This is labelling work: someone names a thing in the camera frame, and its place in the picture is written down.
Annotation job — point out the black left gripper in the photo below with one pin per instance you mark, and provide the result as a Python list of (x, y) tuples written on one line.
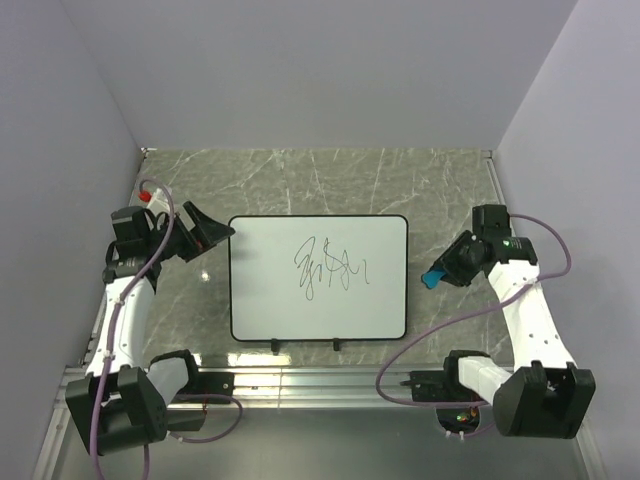
[(204, 235)]

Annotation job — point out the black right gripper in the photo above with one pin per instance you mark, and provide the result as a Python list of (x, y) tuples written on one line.
[(454, 274)]

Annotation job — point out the blue bone-shaped eraser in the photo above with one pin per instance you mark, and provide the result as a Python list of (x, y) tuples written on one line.
[(431, 278)]

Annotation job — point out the white board black frame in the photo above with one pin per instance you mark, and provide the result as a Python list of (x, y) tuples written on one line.
[(318, 277)]

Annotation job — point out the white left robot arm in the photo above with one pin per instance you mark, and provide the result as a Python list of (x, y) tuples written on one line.
[(120, 403)]

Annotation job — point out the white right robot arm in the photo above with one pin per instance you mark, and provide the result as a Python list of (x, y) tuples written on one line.
[(545, 395)]

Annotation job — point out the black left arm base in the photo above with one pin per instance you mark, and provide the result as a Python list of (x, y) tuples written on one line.
[(189, 408)]

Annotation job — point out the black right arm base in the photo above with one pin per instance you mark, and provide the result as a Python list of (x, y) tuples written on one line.
[(435, 386)]

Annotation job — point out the black whiteboard foot left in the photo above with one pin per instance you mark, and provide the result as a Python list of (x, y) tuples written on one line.
[(275, 346)]

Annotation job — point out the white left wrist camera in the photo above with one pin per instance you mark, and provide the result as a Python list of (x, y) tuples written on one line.
[(154, 200)]

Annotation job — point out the aluminium rail right side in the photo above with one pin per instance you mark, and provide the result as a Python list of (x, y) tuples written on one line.
[(488, 157)]

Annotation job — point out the aluminium rail front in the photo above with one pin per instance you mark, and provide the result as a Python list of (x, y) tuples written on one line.
[(329, 423)]

